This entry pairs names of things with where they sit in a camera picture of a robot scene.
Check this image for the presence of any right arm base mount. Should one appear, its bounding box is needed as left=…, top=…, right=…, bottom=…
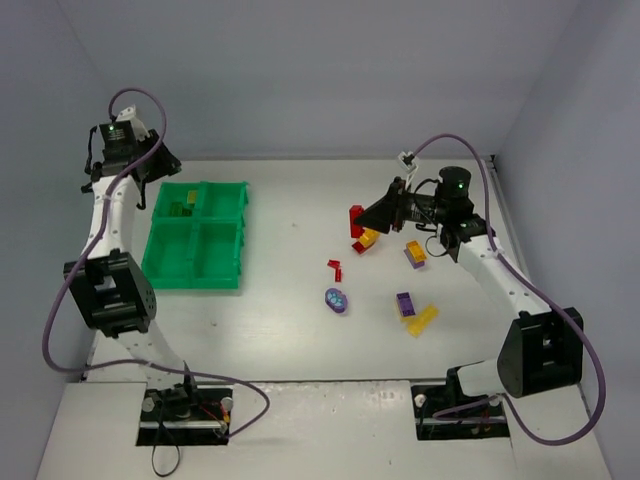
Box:
left=411, top=383, right=510, bottom=441

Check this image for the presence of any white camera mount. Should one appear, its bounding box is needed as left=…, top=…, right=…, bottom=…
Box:
left=397, top=151, right=419, bottom=189
left=116, top=105, right=150, bottom=142

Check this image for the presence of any green four-compartment sorting tray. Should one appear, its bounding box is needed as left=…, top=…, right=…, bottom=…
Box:
left=142, top=181, right=249, bottom=290

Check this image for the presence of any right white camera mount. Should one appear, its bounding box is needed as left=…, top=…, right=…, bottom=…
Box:
left=397, top=151, right=419, bottom=189

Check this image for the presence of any purple flower lego piece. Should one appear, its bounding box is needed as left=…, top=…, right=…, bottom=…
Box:
left=324, top=287, right=348, bottom=314

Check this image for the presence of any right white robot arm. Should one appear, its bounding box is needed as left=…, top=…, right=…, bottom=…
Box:
left=354, top=166, right=583, bottom=398

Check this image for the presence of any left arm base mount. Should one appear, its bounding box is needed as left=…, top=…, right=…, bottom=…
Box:
left=136, top=385, right=233, bottom=447

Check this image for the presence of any yellow flat lego plate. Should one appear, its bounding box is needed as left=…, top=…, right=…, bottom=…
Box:
left=406, top=304, right=439, bottom=338

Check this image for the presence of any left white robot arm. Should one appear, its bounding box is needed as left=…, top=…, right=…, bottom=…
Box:
left=63, top=107, right=195, bottom=403

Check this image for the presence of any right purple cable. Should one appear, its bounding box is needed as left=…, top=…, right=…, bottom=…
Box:
left=410, top=133, right=607, bottom=446

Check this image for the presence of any purple lego brick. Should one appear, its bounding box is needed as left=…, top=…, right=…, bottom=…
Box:
left=395, top=292, right=416, bottom=321

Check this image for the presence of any purple cable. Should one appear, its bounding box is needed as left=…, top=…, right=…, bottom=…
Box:
left=41, top=88, right=273, bottom=441
left=410, top=133, right=607, bottom=446

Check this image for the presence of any small dark red lego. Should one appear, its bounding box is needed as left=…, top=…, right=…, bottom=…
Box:
left=352, top=241, right=369, bottom=255

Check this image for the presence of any large red lego brick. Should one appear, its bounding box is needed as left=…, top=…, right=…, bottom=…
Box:
left=348, top=204, right=366, bottom=239

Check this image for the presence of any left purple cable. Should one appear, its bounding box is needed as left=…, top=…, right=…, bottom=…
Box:
left=41, top=88, right=273, bottom=441

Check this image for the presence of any orange lego brick centre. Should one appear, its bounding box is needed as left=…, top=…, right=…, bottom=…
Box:
left=358, top=228, right=380, bottom=249

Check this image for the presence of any orange lego on purple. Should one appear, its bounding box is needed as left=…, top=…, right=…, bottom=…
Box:
left=406, top=241, right=427, bottom=261

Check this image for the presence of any pale yellow-green lego brick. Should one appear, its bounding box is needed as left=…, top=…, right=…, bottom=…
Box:
left=186, top=190, right=198, bottom=205

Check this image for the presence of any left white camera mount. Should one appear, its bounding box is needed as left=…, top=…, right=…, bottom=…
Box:
left=116, top=105, right=150, bottom=142

